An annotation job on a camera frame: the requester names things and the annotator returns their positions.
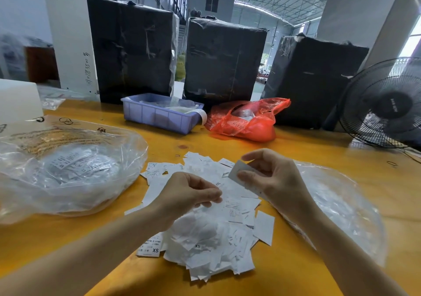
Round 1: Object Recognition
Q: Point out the black table fan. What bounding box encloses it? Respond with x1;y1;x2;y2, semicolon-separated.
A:
337;58;421;152

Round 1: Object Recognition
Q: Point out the person's left forearm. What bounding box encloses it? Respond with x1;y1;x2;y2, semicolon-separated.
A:
0;208;172;296

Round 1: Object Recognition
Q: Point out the grey cabin with window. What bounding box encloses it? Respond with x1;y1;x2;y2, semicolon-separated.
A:
187;0;236;23

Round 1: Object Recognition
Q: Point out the person's right hand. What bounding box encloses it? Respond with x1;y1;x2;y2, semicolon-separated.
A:
237;148;317;225

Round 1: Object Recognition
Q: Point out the red plastic bag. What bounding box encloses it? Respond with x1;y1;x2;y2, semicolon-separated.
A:
205;97;292;143

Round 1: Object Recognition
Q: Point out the person's left hand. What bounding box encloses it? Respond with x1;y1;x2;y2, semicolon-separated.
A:
153;171;223;228

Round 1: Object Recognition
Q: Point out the white pillar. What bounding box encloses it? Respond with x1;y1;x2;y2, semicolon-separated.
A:
41;0;101;97

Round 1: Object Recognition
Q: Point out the blue plastic bin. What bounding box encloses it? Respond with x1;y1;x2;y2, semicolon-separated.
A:
121;93;208;135

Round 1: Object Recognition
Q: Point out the white foam box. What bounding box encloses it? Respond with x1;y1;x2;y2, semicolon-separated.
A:
0;78;45;125

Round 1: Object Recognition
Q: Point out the person's right forearm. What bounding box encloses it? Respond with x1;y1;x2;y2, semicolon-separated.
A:
289;206;409;296

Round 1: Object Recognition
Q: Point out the large black wrapped bale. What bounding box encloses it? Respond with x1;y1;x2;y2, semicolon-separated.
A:
86;0;180;105
262;34;370;130
183;16;268;109

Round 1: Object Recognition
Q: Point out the white paper label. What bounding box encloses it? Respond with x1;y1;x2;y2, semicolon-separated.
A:
228;159;265;195

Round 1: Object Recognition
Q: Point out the brown wooden cabinet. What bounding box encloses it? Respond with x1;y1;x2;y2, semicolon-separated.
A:
25;46;59;84

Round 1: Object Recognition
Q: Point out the pile of white labels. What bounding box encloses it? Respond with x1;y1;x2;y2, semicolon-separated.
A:
124;152;276;282

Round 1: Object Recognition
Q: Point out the large clear bag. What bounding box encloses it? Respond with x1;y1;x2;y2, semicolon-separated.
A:
0;116;149;225

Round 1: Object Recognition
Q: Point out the clear plastic bag black print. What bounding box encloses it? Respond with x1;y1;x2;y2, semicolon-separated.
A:
276;162;388;267

